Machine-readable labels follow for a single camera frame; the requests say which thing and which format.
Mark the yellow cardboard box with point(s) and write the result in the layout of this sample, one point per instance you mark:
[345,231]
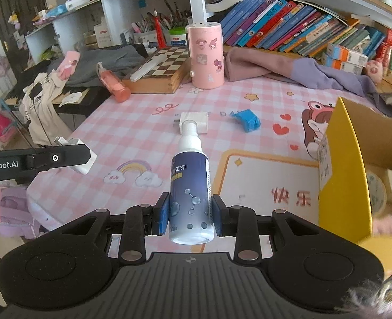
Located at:
[357,140]

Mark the pink pig plush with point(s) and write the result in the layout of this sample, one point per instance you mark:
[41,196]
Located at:
[374,70]

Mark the pink cylindrical container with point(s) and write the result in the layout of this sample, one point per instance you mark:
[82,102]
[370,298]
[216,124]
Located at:
[205,46]

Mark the blue spray bottle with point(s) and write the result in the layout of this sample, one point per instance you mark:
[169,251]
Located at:
[190,210]

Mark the white tote bag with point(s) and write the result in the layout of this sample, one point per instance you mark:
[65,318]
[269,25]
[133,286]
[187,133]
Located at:
[36,107]

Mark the blue tape piece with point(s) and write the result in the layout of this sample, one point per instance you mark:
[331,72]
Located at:
[248,120]

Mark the wooden chess board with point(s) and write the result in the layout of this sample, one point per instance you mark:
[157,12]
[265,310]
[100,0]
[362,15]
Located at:
[166,76]

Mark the orange pink bottle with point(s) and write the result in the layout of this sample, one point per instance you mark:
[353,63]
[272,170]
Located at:
[113,84]

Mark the grey clothing pile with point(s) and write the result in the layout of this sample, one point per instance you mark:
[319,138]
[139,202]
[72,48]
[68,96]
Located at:
[120,61]

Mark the orange white medicine box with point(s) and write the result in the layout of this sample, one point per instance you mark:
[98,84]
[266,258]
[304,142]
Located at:
[344,59]

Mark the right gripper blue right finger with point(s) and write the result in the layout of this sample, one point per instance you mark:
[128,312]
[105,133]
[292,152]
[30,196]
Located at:
[241,223]

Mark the white power adapter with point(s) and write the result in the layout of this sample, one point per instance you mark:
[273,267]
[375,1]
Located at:
[199,118]

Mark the pink purple cloth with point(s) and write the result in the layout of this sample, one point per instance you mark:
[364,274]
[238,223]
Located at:
[245,63]

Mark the pink checkered tablecloth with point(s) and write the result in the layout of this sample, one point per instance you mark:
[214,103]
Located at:
[251,133]

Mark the white bookshelf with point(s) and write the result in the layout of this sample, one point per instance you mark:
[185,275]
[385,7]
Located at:
[69,28]

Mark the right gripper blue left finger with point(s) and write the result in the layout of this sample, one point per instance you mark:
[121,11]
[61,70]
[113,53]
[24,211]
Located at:
[141,221]

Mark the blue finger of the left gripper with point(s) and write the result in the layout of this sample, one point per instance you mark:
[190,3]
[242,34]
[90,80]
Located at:
[27,163]

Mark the small white red box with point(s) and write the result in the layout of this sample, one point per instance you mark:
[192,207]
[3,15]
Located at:
[77,154]

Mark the row of colourful books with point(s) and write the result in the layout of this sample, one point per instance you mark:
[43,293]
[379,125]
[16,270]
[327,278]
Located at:
[291,26]

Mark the yellow tape roll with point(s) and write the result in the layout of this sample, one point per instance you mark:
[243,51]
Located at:
[377,193]

